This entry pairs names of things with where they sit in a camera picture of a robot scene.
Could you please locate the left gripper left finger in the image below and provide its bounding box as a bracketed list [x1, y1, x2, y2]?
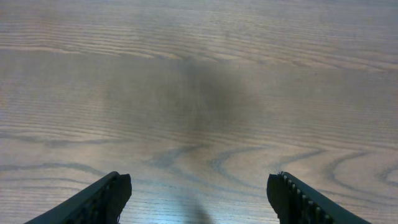
[26, 171, 132, 224]

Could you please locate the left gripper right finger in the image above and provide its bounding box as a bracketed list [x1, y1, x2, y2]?
[266, 172, 370, 224]

